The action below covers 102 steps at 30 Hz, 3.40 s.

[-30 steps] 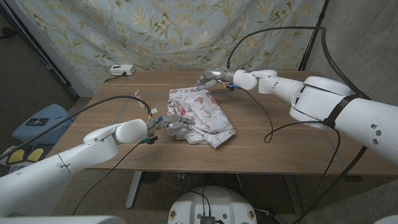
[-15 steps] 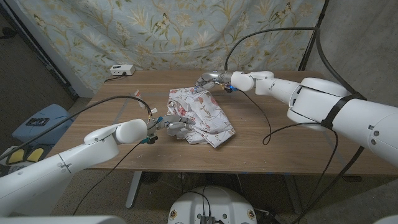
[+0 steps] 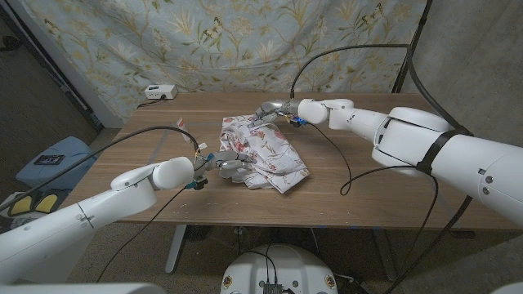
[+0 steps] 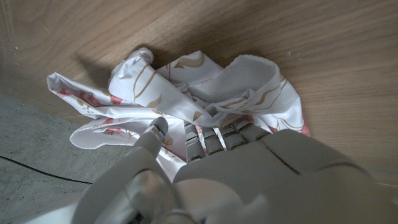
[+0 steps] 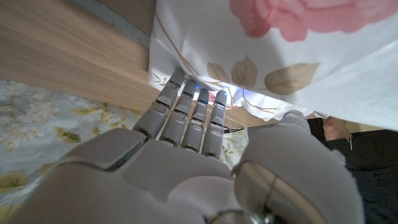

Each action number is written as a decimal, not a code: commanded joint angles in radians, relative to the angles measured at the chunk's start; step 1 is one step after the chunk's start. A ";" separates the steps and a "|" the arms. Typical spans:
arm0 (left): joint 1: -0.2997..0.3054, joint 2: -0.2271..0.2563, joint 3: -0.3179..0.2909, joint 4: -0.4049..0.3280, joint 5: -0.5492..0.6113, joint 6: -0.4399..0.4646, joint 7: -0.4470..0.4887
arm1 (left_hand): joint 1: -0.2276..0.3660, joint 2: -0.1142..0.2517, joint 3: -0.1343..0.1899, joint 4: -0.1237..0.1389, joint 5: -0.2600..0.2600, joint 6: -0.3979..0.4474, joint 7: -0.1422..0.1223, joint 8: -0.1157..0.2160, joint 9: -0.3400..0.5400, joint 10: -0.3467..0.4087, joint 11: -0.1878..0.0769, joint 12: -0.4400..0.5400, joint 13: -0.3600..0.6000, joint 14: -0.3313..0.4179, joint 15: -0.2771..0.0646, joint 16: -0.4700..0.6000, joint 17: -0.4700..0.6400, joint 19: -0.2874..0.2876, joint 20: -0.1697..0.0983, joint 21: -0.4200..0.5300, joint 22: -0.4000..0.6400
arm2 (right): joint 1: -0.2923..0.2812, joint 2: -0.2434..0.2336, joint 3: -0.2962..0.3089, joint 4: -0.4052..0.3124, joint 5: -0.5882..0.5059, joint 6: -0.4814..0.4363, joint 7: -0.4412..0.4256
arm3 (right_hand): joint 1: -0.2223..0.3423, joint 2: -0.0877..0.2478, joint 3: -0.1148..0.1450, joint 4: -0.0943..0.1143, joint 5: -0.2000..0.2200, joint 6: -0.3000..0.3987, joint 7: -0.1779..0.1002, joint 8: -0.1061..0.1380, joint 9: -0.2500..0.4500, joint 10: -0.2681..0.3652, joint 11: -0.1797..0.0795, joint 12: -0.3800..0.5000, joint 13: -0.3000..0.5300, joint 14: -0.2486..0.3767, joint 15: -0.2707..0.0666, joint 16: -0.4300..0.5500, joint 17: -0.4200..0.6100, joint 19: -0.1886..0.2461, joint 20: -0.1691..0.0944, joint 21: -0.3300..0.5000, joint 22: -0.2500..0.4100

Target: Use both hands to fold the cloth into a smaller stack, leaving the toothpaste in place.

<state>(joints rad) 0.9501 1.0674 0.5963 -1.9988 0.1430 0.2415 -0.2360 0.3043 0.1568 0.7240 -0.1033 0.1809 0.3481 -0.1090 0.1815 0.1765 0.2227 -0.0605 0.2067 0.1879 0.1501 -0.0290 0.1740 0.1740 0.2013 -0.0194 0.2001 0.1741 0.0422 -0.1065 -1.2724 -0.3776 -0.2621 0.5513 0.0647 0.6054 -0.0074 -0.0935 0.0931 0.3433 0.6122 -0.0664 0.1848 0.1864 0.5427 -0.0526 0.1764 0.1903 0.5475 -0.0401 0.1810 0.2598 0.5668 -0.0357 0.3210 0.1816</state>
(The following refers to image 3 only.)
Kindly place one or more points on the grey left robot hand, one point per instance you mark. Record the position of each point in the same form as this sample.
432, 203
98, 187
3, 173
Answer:
231, 163

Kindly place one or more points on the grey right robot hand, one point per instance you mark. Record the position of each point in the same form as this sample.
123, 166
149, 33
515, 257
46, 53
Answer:
275, 108

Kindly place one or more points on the white floral cloth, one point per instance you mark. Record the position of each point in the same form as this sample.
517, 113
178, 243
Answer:
274, 159

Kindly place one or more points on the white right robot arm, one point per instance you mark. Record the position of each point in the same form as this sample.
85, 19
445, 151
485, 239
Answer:
449, 155

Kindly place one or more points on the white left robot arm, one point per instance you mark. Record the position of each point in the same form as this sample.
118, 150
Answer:
114, 200

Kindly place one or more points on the white toothpaste tube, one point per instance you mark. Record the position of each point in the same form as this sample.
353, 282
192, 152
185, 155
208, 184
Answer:
181, 122

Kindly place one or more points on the white power strip box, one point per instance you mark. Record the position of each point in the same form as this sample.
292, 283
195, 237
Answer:
161, 92

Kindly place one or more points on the white table leg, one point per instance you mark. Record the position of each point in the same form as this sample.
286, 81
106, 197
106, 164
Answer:
176, 249
386, 257

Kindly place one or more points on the floral printed backdrop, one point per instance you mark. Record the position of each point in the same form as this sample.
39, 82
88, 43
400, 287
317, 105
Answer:
184, 49

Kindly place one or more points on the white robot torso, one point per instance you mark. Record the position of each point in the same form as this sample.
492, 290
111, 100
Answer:
286, 265

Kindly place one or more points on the blue storage box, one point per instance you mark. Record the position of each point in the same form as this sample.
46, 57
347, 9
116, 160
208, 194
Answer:
69, 179

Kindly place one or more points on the black backdrop stand pole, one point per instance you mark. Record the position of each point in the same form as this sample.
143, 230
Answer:
421, 20

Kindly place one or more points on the black device with label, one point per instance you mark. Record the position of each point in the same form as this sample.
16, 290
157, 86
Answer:
49, 159

